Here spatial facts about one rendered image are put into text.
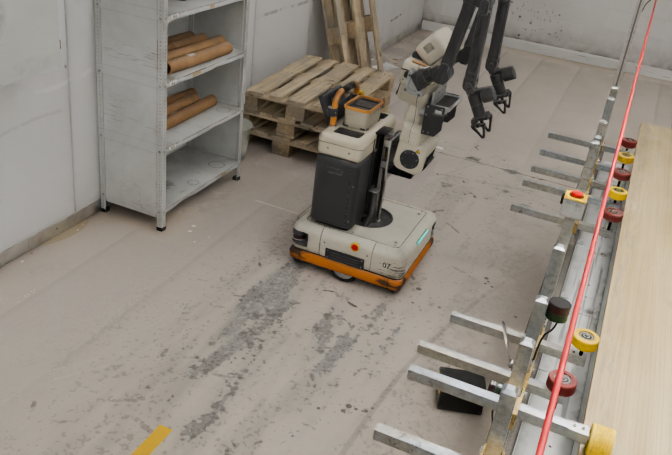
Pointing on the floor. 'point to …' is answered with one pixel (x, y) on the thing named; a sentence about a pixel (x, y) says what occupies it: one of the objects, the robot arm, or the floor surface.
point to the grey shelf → (131, 20)
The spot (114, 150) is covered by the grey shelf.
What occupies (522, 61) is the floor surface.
